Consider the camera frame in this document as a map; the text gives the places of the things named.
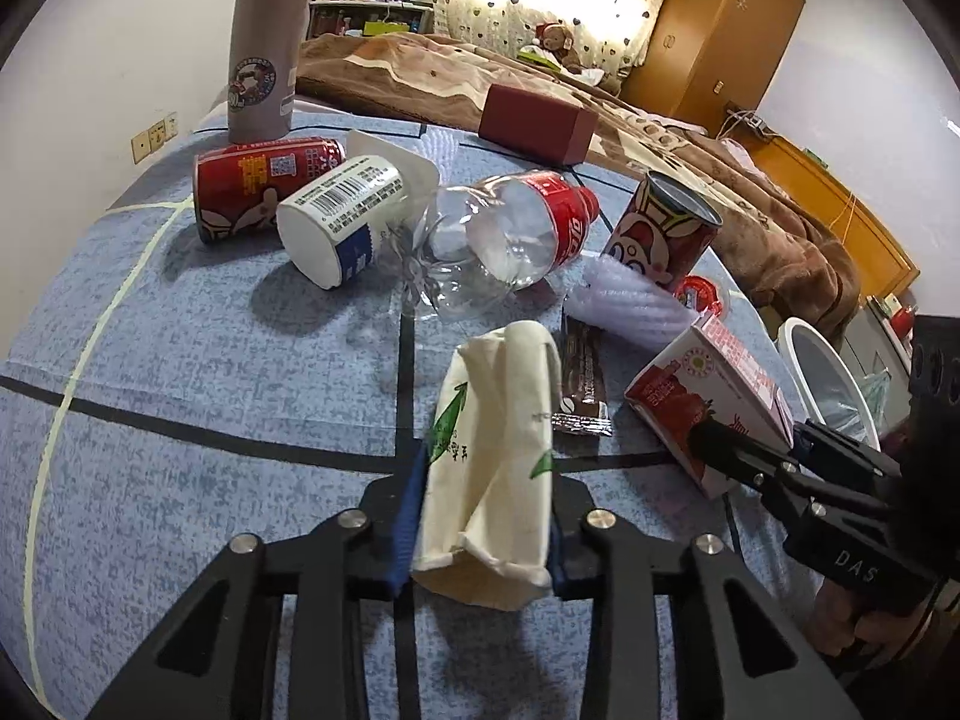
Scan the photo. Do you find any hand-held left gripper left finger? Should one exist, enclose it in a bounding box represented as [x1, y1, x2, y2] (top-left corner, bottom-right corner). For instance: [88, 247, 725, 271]
[86, 446, 432, 720]

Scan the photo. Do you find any white paper cup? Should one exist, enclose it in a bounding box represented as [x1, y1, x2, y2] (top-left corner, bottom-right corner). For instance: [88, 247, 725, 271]
[411, 320, 565, 611]

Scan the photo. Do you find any grey bedside cabinet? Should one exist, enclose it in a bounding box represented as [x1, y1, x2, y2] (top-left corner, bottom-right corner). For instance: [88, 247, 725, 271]
[840, 296, 920, 421]

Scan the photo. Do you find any brown snack wrapper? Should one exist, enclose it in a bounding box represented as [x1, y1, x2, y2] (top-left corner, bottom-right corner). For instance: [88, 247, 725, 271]
[551, 313, 614, 438]

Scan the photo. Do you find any red milk carton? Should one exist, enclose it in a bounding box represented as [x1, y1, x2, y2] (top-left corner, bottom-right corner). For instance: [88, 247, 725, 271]
[624, 313, 796, 500]

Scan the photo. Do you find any grey thermos bottle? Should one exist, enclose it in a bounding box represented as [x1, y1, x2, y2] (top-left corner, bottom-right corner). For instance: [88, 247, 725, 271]
[227, 0, 329, 145]

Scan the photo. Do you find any dark red box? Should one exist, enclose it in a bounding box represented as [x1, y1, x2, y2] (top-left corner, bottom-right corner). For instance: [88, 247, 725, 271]
[478, 84, 599, 166]

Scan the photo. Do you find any red drink can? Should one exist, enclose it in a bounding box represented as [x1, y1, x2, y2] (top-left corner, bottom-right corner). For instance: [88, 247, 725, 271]
[195, 136, 347, 245]

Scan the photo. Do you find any wooden wardrobe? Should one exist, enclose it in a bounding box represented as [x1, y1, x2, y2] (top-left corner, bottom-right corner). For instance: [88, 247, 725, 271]
[622, 0, 807, 136]

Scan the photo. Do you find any person's right hand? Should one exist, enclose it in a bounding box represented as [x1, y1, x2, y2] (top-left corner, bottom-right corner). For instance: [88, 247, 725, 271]
[814, 581, 938, 661]

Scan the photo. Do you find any brown teddy bear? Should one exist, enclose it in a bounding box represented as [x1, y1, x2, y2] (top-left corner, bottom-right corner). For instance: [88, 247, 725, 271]
[534, 21, 593, 74]

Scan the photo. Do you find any brown blanket bed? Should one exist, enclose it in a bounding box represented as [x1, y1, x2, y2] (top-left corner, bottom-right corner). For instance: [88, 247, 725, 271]
[296, 34, 863, 346]

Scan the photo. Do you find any white trash bin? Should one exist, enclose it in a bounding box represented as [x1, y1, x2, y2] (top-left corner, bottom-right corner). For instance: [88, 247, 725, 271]
[776, 317, 886, 455]

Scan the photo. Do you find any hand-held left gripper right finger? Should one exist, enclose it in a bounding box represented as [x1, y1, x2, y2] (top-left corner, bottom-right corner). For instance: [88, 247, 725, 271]
[547, 476, 863, 720]

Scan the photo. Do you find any dark charger with cables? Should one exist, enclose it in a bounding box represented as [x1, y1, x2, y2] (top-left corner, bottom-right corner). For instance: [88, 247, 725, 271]
[724, 101, 766, 140]

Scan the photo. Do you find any white barcode yogurt cup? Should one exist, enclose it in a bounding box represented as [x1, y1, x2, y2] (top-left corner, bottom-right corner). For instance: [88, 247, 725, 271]
[276, 129, 441, 292]

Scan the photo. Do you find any clear red-label plastic bottle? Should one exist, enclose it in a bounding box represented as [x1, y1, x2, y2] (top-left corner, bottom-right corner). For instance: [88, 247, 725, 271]
[375, 171, 601, 323]

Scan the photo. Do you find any beige wall socket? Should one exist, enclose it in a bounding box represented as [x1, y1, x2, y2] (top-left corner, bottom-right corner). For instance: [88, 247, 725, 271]
[131, 114, 179, 164]

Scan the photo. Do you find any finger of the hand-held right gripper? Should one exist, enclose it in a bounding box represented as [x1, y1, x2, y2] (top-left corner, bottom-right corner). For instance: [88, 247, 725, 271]
[694, 418, 826, 526]
[791, 420, 902, 482]

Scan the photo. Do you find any translucent ribbed plastic cup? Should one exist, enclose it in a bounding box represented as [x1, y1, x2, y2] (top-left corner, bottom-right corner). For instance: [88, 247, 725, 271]
[562, 253, 702, 353]

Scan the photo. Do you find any clear plastic bag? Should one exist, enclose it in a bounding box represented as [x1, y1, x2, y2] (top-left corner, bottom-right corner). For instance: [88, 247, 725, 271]
[855, 367, 892, 421]

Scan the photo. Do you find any red cartoon print can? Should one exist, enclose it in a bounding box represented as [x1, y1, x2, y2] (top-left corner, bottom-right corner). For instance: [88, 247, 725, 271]
[602, 169, 725, 293]

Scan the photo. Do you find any small red-lidded cup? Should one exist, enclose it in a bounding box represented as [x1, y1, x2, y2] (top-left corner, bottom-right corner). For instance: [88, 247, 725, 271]
[673, 275, 732, 318]

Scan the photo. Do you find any wooden headboard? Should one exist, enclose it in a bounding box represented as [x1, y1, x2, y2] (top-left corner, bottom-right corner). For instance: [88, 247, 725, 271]
[739, 131, 920, 301]

